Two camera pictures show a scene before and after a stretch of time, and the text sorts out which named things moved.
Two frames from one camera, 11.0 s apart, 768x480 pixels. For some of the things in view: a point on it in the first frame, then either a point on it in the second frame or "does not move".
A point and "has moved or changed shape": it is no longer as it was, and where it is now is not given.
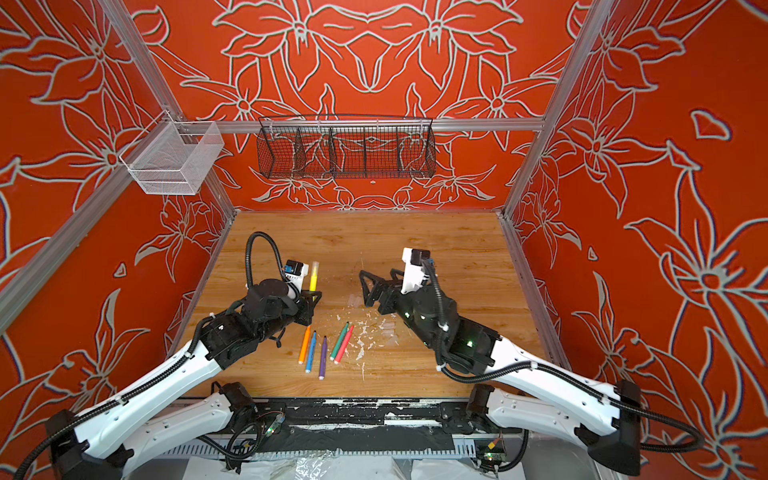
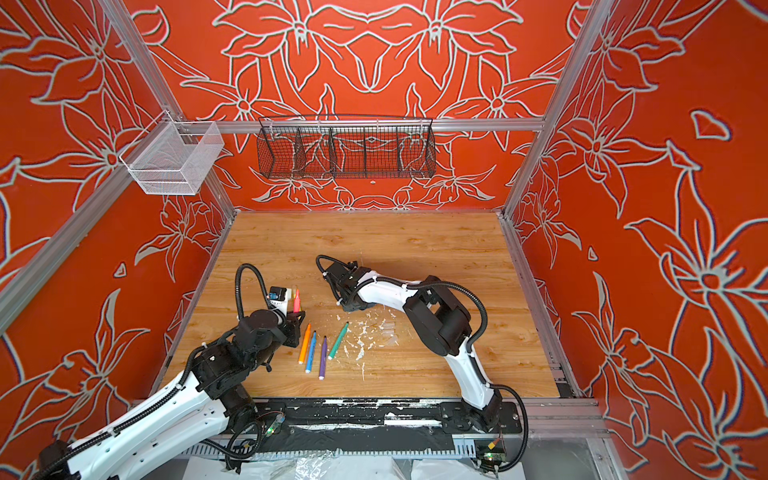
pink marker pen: [344, 345] has moved or changed shape
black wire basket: [345, 146] does not move
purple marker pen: [321, 374] does not move
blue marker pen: [308, 367] does not move
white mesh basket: [173, 157] does not move
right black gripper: [370, 298] -> [347, 309]
